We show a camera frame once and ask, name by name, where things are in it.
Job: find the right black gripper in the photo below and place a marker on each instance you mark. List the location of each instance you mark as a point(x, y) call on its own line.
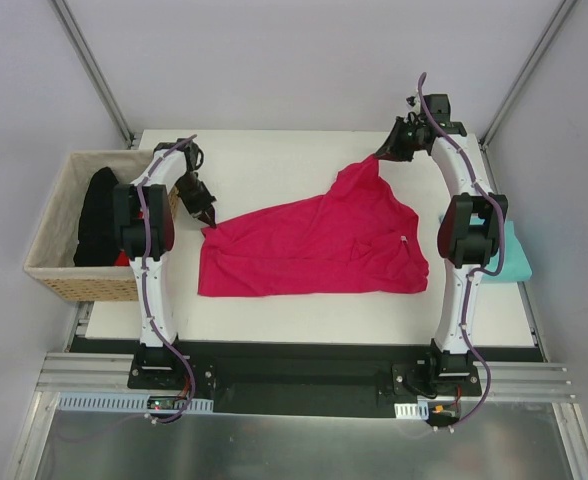
point(396, 138)

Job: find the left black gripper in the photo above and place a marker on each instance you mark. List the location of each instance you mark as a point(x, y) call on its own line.
point(200, 203)

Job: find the pink t shirt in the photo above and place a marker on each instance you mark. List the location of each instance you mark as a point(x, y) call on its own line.
point(355, 238)

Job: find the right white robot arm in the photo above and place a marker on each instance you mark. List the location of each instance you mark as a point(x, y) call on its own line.
point(472, 230)

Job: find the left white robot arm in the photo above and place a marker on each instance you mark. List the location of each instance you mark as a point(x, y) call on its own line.
point(145, 232)

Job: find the red t shirt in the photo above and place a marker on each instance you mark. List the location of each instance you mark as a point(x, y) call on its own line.
point(121, 260)

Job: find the black t shirt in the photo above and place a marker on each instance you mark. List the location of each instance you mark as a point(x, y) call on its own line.
point(96, 242)

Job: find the wicker laundry basket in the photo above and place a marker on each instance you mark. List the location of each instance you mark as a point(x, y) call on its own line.
point(50, 258)

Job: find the folded teal t shirt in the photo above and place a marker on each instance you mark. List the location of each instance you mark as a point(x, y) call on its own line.
point(516, 267)

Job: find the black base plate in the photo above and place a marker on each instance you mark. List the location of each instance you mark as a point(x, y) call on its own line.
point(304, 379)

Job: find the right rear aluminium post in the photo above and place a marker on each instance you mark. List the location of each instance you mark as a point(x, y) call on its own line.
point(559, 17)

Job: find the aluminium post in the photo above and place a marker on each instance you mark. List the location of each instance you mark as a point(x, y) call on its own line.
point(559, 17)
point(88, 61)

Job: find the aluminium rail frame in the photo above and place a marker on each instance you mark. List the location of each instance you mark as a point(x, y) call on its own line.
point(533, 424)

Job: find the left white cable duct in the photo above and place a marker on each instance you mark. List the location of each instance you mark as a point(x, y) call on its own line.
point(131, 403)

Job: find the white cable duct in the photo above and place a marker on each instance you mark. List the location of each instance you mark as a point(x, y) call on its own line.
point(131, 403)
point(412, 411)

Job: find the left rear aluminium post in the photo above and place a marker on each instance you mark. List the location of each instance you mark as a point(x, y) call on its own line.
point(88, 61)

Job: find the right white cable duct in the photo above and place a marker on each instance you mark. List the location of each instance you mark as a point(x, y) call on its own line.
point(412, 411)

